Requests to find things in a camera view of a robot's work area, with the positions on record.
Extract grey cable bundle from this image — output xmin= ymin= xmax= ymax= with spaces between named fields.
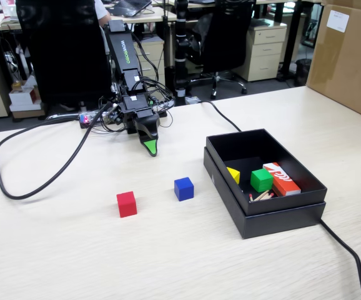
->
xmin=44 ymin=112 xmax=83 ymax=123

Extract white boxes stack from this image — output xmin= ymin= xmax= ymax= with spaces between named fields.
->
xmin=8 ymin=74 xmax=46 ymax=119

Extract green wooden cube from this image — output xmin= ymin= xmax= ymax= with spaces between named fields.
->
xmin=250 ymin=168 xmax=274 ymax=193

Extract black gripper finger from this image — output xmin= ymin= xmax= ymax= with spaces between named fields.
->
xmin=141 ymin=137 xmax=159 ymax=158
xmin=135 ymin=114 xmax=161 ymax=143

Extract beige drawer cabinet with lock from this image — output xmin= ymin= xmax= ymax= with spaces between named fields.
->
xmin=235 ymin=23 xmax=287 ymax=82

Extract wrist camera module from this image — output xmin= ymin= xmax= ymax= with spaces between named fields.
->
xmin=103 ymin=104 xmax=122 ymax=125

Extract yellow triangular wooden block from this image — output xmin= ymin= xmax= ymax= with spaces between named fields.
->
xmin=226 ymin=167 xmax=241 ymax=185

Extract black trash bin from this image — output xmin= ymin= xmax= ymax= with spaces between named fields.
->
xmin=294 ymin=58 xmax=312 ymax=88

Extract red wooden cube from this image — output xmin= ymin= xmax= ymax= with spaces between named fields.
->
xmin=116 ymin=191 xmax=138 ymax=218

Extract black laptop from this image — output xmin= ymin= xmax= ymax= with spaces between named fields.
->
xmin=107 ymin=0 xmax=153 ymax=18

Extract black open box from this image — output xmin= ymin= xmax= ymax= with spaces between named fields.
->
xmin=203 ymin=146 xmax=327 ymax=240

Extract black base mount block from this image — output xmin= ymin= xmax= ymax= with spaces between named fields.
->
xmin=122 ymin=120 xmax=138 ymax=135

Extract thick black table cable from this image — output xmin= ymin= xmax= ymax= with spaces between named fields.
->
xmin=199 ymin=99 xmax=361 ymax=300

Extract large brown cardboard box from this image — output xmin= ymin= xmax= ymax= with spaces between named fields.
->
xmin=305 ymin=0 xmax=361 ymax=124

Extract controller board with pink LED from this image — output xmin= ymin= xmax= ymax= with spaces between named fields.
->
xmin=79 ymin=111 xmax=106 ymax=129

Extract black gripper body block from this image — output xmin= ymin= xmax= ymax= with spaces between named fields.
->
xmin=120 ymin=92 xmax=160 ymax=124

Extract black mesh office chair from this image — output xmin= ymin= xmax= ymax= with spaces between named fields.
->
xmin=15 ymin=0 xmax=112 ymax=110

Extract black pole white bands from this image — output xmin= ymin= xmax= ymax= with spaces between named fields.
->
xmin=173 ymin=0 xmax=190 ymax=106

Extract blue wooden cube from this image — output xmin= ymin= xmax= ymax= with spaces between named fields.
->
xmin=174 ymin=177 xmax=195 ymax=202

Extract beige office desk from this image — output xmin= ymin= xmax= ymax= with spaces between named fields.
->
xmin=0 ymin=6 xmax=178 ymax=32

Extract thin black servo wires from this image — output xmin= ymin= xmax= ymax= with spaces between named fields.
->
xmin=132 ymin=31 xmax=176 ymax=129

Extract seated person white shirt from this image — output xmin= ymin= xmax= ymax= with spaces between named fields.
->
xmin=93 ymin=0 xmax=112 ymax=23

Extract black cardboard box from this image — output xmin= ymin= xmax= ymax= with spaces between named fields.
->
xmin=205 ymin=127 xmax=329 ymax=216

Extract orange and white matchbox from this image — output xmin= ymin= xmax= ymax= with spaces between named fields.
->
xmin=262 ymin=161 xmax=302 ymax=197

